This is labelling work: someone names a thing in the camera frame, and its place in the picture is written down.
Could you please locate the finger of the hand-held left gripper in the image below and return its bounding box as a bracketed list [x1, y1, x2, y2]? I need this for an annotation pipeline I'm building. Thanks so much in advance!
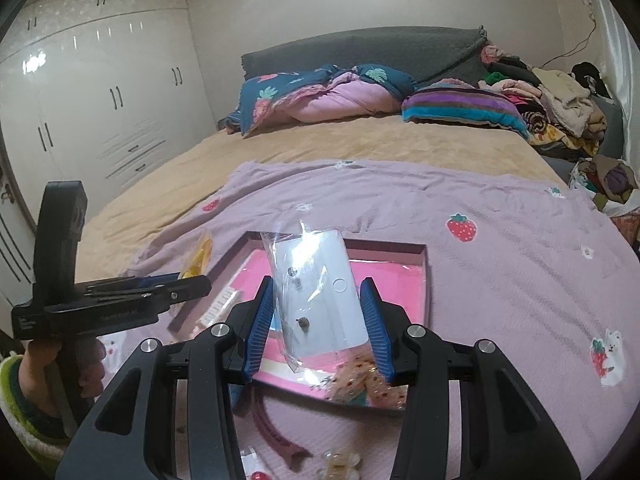
[125, 275, 212, 307]
[85, 272, 183, 295]

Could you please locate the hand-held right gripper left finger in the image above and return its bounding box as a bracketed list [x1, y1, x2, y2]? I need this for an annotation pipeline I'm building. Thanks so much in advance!
[55, 276, 276, 480]

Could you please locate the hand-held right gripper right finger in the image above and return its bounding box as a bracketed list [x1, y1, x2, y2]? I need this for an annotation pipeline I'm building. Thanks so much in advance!
[357, 276, 583, 480]

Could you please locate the clear earring packet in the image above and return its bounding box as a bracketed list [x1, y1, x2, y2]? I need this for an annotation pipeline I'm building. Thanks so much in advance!
[261, 220, 373, 373]

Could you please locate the brown cardboard box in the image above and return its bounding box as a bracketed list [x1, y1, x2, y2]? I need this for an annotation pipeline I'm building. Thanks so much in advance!
[167, 231, 431, 413]

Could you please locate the dark red hair claw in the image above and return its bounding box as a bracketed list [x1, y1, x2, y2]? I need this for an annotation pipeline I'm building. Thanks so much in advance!
[240, 387, 313, 461]

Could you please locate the red strawberry hair clip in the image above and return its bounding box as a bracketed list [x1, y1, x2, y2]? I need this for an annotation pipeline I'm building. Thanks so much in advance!
[240, 447, 269, 480]

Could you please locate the person's left hand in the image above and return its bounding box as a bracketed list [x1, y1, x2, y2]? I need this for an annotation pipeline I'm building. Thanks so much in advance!
[20, 337, 108, 413]

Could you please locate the white hair clip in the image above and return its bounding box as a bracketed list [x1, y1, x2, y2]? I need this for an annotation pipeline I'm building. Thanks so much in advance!
[197, 282, 251, 332]

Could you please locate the floral patterned packet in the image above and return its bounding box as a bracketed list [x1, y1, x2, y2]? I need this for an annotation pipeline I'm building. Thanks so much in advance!
[320, 347, 411, 413]

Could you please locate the purple printed blanket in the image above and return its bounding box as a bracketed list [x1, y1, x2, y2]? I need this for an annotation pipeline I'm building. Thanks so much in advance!
[127, 160, 640, 480]

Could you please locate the white wardrobe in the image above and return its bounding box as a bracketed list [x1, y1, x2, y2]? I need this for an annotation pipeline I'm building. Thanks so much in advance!
[0, 0, 218, 306]

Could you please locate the beige bedsheet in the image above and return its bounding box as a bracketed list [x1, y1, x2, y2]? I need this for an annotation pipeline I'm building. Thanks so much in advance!
[80, 112, 566, 286]

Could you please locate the dark blue strawberry quilt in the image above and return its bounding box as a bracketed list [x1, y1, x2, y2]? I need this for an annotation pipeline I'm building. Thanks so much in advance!
[217, 64, 418, 137]

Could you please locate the striped pillow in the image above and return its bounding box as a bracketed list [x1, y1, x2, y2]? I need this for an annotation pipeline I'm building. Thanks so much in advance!
[401, 85, 531, 138]

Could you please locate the bag of clothes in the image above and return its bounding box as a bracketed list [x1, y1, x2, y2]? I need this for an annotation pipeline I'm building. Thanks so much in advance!
[570, 155, 640, 218]

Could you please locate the grey headboard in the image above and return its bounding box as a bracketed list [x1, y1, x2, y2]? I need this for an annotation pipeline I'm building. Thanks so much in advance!
[241, 25, 488, 88]

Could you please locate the pile of clothes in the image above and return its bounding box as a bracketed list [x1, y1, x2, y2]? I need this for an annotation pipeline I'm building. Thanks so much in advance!
[477, 45, 610, 158]

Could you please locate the white curtain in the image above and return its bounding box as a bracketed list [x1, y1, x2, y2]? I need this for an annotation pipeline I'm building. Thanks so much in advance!
[590, 0, 640, 171]

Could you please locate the wall cable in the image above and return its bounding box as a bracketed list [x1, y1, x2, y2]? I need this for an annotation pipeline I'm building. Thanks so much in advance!
[542, 10, 598, 68]

